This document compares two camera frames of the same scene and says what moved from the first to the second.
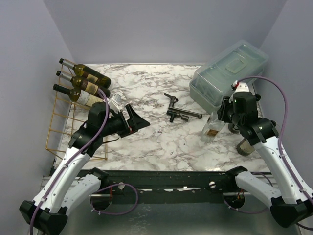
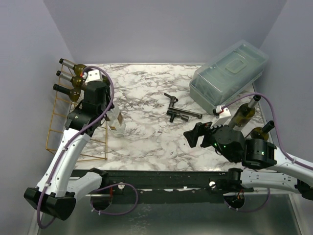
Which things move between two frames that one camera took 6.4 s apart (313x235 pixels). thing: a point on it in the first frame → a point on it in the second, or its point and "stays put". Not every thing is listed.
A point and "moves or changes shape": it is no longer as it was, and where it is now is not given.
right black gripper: [223, 111] → [204, 133]
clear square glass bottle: [212, 129] moves or changes shape
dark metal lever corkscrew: [173, 99] stays put
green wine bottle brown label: [78, 82] stays put
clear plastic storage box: [231, 70] stays put
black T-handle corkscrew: [183, 117] stays put
